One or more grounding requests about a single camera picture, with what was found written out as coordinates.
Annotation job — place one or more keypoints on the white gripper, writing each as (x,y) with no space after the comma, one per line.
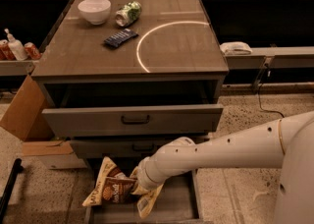
(142,174)

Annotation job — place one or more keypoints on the brown chip bag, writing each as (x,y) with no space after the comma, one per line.
(112,185)

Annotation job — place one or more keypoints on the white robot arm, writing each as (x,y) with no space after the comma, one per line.
(287,144)

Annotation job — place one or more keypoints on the grey bottom drawer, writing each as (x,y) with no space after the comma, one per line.
(176,204)

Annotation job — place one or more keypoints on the grey drawer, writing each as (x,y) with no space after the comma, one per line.
(116,147)
(176,204)
(134,120)

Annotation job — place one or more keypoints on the grey middle drawer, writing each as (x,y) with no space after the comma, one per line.
(116,147)

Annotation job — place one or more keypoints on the grey top drawer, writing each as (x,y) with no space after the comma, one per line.
(134,120)

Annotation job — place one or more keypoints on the grey drawer cabinet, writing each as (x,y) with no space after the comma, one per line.
(174,42)

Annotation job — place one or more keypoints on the black pole left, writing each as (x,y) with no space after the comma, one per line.
(4,199)

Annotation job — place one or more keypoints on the brown cardboard box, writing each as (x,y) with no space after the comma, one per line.
(24,120)

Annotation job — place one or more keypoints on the dark blue snack bar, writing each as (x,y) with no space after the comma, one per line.
(119,38)

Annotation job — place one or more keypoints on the folded white cloth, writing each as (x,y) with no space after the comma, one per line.
(235,48)

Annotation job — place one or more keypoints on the green crushed soda can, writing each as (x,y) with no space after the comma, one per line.
(128,14)

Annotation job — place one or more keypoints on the red soda can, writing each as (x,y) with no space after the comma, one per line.
(32,51)
(5,51)

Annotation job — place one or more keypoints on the white bowl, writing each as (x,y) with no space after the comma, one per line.
(96,12)

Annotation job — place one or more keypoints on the white soap dispenser bottle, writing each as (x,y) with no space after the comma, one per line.
(16,47)

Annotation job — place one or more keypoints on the red soda can left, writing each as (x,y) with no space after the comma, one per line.
(5,51)

